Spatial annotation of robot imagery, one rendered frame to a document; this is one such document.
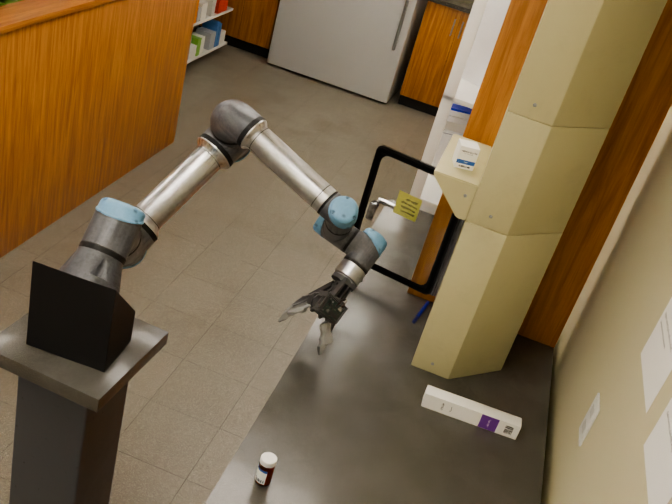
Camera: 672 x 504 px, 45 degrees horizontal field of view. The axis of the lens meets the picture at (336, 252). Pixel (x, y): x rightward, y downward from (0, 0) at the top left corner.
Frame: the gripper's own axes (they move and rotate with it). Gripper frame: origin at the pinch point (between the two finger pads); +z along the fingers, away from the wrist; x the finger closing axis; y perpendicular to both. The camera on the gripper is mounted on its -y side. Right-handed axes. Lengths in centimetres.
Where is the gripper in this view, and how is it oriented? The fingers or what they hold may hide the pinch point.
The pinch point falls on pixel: (297, 338)
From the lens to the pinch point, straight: 215.7
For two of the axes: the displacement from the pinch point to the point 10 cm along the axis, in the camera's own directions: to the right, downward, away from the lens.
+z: -5.9, 7.8, -2.3
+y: 4.1, 0.5, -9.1
